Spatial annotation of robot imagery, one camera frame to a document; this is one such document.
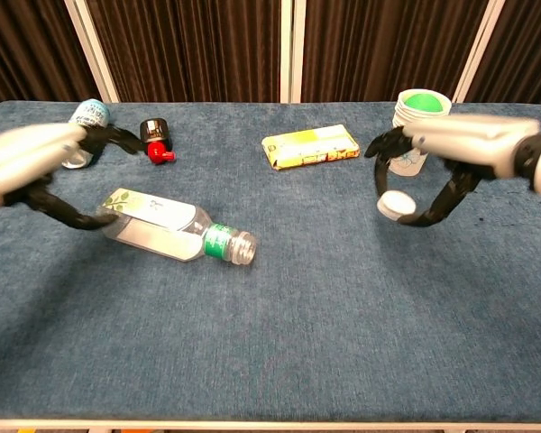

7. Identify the blue table cloth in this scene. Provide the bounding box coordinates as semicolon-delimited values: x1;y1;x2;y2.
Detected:
0;101;541;423

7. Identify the clear plastic bottle green label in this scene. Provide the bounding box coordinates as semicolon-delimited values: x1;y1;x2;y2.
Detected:
95;187;258;266

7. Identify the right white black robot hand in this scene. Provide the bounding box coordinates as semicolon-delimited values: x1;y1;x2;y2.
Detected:
363;112;541;226

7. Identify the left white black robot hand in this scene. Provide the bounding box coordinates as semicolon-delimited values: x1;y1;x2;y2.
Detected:
0;122;143;231

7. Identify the light blue beverage can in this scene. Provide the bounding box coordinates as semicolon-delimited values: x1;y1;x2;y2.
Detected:
61;98;113;170

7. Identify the white paper cup stack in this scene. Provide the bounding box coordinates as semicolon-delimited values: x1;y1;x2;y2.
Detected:
390;88;453;178

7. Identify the yellow snack packet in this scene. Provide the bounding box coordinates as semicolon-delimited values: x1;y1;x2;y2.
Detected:
261;124;361;171

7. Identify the white plastic bottle cap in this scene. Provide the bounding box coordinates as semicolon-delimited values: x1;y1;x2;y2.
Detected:
377;190;417;221

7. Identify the small red black bottle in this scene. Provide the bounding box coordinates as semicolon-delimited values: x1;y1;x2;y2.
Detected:
139;117;178;166

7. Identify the green ball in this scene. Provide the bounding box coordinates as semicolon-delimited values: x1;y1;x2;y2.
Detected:
405;92;444;113

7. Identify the dark brown pleated curtain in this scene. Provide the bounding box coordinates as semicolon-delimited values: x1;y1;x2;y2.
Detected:
300;0;491;104
0;0;101;114
87;0;283;104
466;0;541;107

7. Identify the white frame post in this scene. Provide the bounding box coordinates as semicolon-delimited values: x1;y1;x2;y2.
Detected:
64;0;120;104
280;0;305;104
451;0;506;104

